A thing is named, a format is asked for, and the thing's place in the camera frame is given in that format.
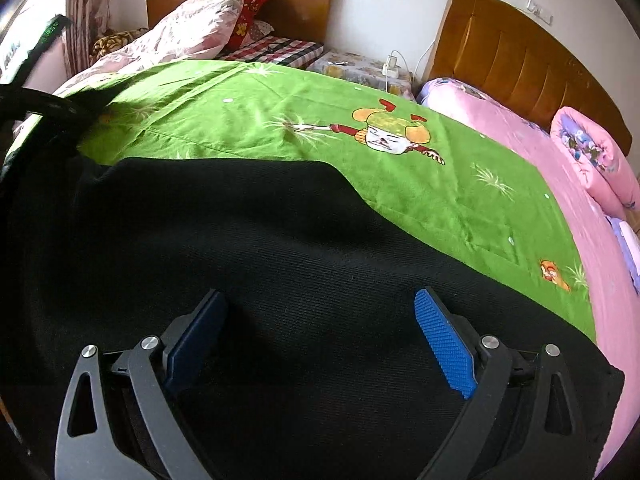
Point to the pink bed sheet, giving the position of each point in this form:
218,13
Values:
560,185

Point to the purple white folded cloth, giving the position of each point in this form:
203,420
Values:
627,240

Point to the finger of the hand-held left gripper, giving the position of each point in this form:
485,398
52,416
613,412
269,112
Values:
45,100

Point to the padded wooden headboard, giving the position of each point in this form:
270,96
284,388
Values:
500,50

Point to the brown patterned blanket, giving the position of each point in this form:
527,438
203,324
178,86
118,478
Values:
107,42

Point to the plaid bed sheet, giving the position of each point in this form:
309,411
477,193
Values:
285,50

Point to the pink floral pillow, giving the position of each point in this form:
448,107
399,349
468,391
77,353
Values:
190,30

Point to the pink patterned curtain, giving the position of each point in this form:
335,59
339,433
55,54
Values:
90,10

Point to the white power strip charger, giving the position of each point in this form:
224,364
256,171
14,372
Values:
398,51

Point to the green cartoon printed blanket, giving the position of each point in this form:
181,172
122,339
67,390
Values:
250,110

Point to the rolled pink floral quilt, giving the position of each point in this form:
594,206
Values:
600,160

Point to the plain wooden headboard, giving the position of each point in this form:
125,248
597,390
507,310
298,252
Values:
305,5

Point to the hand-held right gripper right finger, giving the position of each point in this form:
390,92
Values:
445,340

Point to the small purple floral pillow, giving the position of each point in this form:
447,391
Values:
261,29

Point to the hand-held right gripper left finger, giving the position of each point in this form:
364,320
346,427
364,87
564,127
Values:
195,340

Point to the nightstand with floral cloth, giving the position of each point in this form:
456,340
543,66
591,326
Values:
350,72

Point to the black pants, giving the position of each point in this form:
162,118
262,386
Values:
300,240

